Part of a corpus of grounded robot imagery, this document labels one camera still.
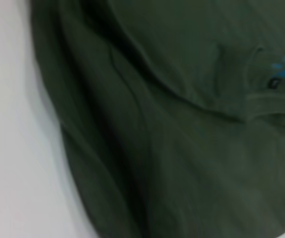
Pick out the dark green FREE t-shirt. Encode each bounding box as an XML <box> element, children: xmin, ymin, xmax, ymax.
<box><xmin>29</xmin><ymin>0</ymin><xmax>285</xmax><ymax>238</ymax></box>

